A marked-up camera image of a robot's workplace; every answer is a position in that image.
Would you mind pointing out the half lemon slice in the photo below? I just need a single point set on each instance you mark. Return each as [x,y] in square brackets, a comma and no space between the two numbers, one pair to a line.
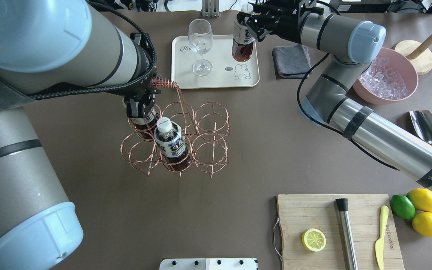
[314,240]

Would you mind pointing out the grey folded cloth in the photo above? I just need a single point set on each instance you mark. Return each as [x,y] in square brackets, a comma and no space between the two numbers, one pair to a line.
[291,62]

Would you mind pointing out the tea bottle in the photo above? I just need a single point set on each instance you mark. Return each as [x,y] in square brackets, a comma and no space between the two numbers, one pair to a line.
[243,41]
[145,126]
[169,137]

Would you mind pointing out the yellow plastic knife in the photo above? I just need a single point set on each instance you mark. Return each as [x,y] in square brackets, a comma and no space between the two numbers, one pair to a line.
[379,243]

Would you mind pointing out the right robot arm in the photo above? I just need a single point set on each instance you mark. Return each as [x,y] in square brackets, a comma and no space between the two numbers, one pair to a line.
[353,45]

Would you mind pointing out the yellow lemon lower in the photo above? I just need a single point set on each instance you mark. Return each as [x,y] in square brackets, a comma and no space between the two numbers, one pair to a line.
[422,223]

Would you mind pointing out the steel muddler black tip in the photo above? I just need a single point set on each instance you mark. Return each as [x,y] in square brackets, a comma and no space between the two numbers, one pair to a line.
[343,210]

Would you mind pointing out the clear wine glass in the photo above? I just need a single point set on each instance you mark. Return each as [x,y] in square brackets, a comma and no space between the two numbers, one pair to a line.
[200,38]

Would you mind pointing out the bamboo cutting board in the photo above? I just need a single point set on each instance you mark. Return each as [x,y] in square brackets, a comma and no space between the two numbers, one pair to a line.
[299,212]

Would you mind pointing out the pink bowl of ice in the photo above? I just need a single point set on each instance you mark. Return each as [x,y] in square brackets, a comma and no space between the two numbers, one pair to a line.
[390,78]

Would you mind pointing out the yellow lemon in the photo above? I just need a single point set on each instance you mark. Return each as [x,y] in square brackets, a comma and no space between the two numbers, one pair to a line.
[422,223]
[421,199]

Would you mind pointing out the tea bottle back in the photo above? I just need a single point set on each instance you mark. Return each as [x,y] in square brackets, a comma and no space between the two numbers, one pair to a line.
[145,126]

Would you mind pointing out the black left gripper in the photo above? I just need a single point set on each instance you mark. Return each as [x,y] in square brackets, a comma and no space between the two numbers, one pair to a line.
[139,106]

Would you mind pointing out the wooden cup tree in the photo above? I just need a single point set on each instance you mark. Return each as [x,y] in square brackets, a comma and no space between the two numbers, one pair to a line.
[417,53]

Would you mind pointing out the steel ice scoop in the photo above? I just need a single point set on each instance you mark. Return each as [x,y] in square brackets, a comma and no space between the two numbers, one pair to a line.
[422,124]

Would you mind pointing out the aluminium frame post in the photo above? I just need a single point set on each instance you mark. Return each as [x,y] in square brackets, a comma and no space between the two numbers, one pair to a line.
[210,8]

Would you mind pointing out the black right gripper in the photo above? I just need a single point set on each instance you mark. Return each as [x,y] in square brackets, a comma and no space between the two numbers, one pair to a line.
[289,23]

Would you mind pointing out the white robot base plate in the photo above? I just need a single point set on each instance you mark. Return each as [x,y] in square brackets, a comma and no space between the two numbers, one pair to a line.
[209,264]

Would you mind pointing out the yellow lemon upper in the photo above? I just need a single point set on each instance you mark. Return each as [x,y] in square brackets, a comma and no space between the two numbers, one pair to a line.
[421,199]

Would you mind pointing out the cream rabbit tray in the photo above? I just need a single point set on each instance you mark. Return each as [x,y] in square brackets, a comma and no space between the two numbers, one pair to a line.
[226,72]

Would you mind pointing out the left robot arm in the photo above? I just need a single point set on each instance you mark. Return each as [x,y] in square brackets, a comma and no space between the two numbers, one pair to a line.
[51,49]

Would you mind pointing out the green lime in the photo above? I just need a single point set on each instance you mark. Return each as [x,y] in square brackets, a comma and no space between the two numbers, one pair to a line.
[402,207]

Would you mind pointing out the copper wire bottle basket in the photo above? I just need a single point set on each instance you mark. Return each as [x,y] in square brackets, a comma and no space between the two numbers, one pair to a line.
[204,130]

